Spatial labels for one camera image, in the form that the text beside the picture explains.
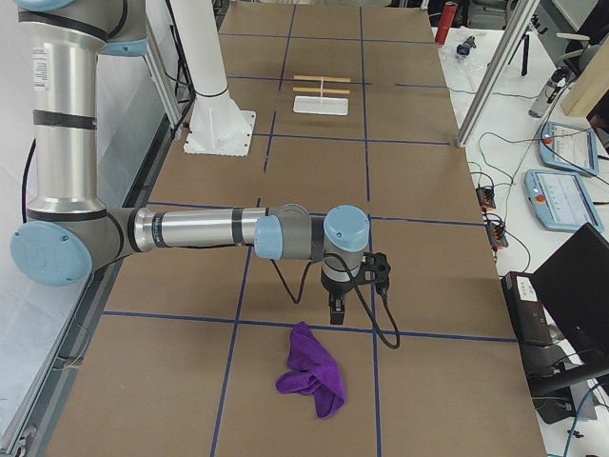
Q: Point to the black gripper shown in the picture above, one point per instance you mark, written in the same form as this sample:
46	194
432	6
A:
334	288

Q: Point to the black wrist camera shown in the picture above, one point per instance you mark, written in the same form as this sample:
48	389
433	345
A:
376	271

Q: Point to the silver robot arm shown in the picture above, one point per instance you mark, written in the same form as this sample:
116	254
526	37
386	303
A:
69	233

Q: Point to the black box with label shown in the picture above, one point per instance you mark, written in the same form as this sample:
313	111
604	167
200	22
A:
525	310

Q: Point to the grey water bottle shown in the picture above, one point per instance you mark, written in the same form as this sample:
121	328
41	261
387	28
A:
555	83

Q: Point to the purple towel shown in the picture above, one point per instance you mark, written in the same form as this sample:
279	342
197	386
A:
313	371

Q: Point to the far wooden rack rod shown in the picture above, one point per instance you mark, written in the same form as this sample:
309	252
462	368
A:
315	78

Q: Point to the near teach pendant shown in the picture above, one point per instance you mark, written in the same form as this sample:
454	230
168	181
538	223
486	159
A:
560	200

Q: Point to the wooden rack rod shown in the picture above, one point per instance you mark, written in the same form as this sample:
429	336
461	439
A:
321	91
315	78

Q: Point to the black monitor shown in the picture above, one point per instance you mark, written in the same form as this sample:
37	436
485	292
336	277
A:
572	285

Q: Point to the teach pendant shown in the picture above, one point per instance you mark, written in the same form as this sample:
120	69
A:
560	200
569	148

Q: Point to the near wooden rack rod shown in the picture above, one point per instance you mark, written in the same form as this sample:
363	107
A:
321	91

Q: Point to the orange black connector board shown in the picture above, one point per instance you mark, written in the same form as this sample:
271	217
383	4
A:
486	198

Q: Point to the white towel rack base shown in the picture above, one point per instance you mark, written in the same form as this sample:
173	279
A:
320	105

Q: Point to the white pedestal column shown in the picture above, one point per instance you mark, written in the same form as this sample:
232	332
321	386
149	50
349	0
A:
217	126

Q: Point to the far teach pendant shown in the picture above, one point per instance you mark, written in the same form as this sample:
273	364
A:
569	148

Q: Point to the red cylinder tube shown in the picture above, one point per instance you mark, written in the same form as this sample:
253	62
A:
446	21

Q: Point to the aluminium frame post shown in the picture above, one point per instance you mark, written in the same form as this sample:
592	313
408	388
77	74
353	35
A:
515	28

